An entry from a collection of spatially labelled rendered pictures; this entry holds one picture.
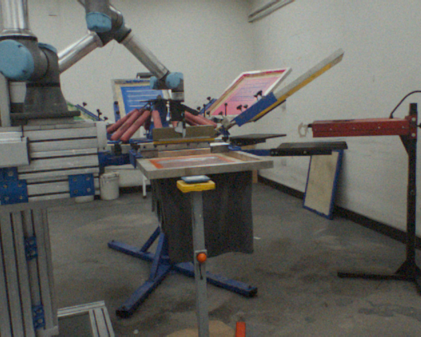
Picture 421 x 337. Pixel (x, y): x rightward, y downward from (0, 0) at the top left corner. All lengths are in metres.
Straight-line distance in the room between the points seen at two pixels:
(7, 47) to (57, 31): 5.20
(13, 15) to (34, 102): 0.28
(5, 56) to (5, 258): 0.79
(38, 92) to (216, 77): 5.40
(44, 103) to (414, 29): 3.05
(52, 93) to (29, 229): 0.59
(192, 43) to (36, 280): 5.33
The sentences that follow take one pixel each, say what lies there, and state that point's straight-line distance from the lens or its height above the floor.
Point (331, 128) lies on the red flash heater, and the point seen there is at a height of 1.07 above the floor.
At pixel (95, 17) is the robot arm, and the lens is 1.45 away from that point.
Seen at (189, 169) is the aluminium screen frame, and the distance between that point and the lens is 1.93.
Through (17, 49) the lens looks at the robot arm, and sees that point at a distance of 1.50.
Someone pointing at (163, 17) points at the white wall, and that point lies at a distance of 6.82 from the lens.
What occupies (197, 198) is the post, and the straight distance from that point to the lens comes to 1.76.
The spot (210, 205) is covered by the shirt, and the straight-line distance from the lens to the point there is 2.08.
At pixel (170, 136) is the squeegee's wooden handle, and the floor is 1.09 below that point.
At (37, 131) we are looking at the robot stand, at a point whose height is 1.19.
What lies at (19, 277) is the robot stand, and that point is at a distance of 1.94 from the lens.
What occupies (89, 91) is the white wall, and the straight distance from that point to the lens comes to 6.60.
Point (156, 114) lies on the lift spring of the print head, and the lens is 3.13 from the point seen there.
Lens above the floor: 1.25
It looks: 8 degrees down
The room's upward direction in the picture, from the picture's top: 3 degrees counter-clockwise
